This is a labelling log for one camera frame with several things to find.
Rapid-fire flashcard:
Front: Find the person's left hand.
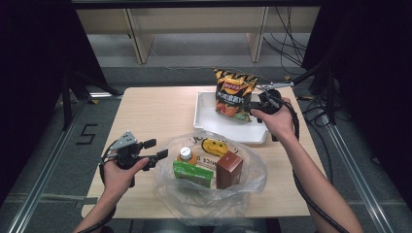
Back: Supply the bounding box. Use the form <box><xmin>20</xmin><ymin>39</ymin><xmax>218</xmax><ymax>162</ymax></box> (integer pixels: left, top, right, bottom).
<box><xmin>102</xmin><ymin>156</ymin><xmax>152</xmax><ymax>198</ymax></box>

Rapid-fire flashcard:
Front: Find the black curtain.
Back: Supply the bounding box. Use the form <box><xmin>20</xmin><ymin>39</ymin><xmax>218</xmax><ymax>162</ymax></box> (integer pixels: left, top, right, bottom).
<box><xmin>0</xmin><ymin>0</ymin><xmax>109</xmax><ymax>202</ymax></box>
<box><xmin>300</xmin><ymin>0</ymin><xmax>412</xmax><ymax>202</ymax></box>

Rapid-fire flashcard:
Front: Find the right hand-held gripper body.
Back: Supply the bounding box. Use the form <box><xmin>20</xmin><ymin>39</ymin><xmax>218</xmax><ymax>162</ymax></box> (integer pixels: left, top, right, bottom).
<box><xmin>257</xmin><ymin>81</ymin><xmax>295</xmax><ymax>116</ymax></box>

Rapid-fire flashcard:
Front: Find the aluminium floor rail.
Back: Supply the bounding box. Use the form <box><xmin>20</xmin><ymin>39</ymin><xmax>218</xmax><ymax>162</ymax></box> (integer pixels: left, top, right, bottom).
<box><xmin>323</xmin><ymin>122</ymin><xmax>395</xmax><ymax>233</ymax></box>
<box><xmin>6</xmin><ymin>96</ymin><xmax>90</xmax><ymax>233</ymax></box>

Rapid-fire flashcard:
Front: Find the black metal stand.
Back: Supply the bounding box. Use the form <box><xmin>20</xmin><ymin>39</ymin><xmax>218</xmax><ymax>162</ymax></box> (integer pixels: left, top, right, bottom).
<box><xmin>287</xmin><ymin>60</ymin><xmax>338</xmax><ymax>126</ymax></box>
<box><xmin>60</xmin><ymin>70</ymin><xmax>121</xmax><ymax>131</ymax></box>

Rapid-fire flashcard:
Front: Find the brown carton box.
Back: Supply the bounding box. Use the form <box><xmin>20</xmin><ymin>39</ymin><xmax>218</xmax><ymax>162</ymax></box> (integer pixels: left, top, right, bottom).
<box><xmin>215</xmin><ymin>150</ymin><xmax>245</xmax><ymax>191</ymax></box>

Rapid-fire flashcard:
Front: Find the white plastic bin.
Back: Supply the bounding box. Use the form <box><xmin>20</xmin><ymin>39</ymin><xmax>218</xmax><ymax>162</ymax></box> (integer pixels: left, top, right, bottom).
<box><xmin>192</xmin><ymin>90</ymin><xmax>272</xmax><ymax>146</ymax></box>

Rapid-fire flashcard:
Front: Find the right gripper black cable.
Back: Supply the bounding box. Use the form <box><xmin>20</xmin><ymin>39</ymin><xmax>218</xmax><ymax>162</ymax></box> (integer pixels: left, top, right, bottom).
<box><xmin>277</xmin><ymin>99</ymin><xmax>352</xmax><ymax>233</ymax></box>

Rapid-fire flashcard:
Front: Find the orange and black chips bag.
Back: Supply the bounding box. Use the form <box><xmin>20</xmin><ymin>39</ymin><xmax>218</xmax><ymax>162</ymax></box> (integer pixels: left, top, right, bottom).
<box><xmin>213</xmin><ymin>66</ymin><xmax>259</xmax><ymax>123</ymax></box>

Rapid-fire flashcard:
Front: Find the clear plastic bag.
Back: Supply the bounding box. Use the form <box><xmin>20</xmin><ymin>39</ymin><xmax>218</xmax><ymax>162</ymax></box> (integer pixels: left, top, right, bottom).
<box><xmin>153</xmin><ymin>130</ymin><xmax>269</xmax><ymax>226</ymax></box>

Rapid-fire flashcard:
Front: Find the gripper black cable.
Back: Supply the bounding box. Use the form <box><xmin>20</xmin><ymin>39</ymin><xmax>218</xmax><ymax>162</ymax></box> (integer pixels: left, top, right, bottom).
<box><xmin>277</xmin><ymin>99</ymin><xmax>352</xmax><ymax>233</ymax></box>
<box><xmin>77</xmin><ymin>141</ymin><xmax>119</xmax><ymax>233</ymax></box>

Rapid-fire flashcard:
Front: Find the bundle of black cables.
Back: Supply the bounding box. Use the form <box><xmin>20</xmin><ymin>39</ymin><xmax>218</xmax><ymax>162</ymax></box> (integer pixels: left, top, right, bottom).
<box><xmin>261</xmin><ymin>6</ymin><xmax>309</xmax><ymax>78</ymax></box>

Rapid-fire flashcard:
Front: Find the orange juice bottle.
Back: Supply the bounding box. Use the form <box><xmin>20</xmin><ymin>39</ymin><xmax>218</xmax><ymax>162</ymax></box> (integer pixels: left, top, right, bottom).
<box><xmin>176</xmin><ymin>146</ymin><xmax>199</xmax><ymax>167</ymax></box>

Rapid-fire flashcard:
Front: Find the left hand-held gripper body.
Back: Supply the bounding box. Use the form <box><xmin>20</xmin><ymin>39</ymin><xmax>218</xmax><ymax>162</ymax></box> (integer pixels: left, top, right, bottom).
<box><xmin>102</xmin><ymin>129</ymin><xmax>151</xmax><ymax>171</ymax></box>

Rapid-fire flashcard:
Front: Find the beige background desk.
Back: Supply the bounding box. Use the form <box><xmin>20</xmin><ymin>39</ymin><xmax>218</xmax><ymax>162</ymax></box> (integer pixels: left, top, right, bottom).
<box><xmin>75</xmin><ymin>6</ymin><xmax>322</xmax><ymax>65</ymax></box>

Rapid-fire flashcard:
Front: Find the person's right hand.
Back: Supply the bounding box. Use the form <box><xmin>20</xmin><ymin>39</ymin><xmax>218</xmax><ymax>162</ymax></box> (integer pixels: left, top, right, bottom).
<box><xmin>250</xmin><ymin>96</ymin><xmax>296</xmax><ymax>141</ymax></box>

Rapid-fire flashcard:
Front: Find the green seaweed packet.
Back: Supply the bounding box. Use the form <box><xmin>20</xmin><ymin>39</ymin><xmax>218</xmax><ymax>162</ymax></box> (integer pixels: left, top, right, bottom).
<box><xmin>172</xmin><ymin>159</ymin><xmax>216</xmax><ymax>189</ymax></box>

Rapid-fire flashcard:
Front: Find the person's lap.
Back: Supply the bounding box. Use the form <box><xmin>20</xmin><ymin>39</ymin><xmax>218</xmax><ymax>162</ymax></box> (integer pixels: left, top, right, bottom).
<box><xmin>130</xmin><ymin>216</ymin><xmax>283</xmax><ymax>233</ymax></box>

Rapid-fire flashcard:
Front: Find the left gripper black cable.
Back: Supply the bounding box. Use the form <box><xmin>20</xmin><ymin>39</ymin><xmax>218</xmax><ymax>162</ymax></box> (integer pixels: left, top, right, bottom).
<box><xmin>77</xmin><ymin>141</ymin><xmax>119</xmax><ymax>233</ymax></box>

